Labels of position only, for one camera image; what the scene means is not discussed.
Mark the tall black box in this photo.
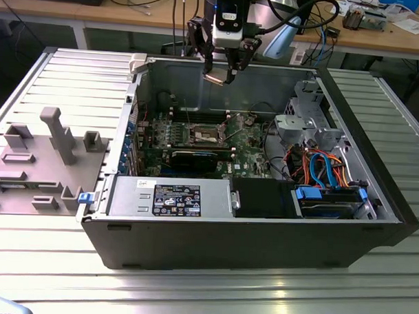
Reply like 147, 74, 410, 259
296, 0, 316, 34

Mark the blue cardboard box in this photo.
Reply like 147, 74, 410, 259
378, 0, 419, 10

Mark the white power strip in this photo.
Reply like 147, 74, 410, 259
290, 48, 307, 65

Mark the copper finned heat sink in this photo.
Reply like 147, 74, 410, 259
341, 6, 365, 31

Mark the silver metal drive cage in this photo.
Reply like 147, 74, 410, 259
273, 78, 350, 152

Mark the orange wire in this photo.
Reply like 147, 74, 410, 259
327, 153, 352, 189

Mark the grey power supply unit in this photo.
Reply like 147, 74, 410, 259
105, 176, 237, 220

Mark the printed white paper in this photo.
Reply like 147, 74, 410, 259
330, 0, 351, 17

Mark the green motherboard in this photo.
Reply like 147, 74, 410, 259
134, 107, 278, 182

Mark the grey plastic parts rack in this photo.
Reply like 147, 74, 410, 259
0, 104, 113, 219

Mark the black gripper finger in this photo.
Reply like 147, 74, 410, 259
185, 17, 217, 75
224, 36, 264, 87

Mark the thin metal locking lever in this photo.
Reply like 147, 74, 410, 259
183, 98, 194, 127
225, 127, 248, 147

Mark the red wire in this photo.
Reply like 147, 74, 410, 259
284, 148, 312, 182

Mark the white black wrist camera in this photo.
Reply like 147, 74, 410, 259
212, 0, 250, 50

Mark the white rounded device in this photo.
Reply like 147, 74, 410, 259
0, 294, 32, 314

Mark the black graphics card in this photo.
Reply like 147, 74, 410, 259
169, 148, 219, 174

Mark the blue flat wire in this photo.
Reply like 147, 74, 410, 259
307, 150, 339, 189

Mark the beige case latch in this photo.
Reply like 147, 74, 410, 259
129, 53, 149, 76

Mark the hard disk in blue carrier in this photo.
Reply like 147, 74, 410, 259
291, 185, 368, 221

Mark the long wooden desk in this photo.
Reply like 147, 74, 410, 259
0, 0, 419, 57

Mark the CPU socket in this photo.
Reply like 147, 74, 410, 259
189, 123, 228, 148

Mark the black RAM stick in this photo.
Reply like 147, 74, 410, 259
170, 144, 233, 162

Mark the grey metal drive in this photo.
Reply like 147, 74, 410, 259
361, 10, 388, 32

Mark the thick black camera cable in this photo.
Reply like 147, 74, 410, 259
248, 0, 341, 38

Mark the black open PC case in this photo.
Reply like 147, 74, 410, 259
74, 50, 419, 281

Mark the black plastic fan shroud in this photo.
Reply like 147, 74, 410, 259
229, 177, 299, 220

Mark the square silver CPU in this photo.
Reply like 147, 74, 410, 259
202, 70, 230, 86

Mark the white paper sheet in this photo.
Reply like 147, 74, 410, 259
396, 17, 419, 35

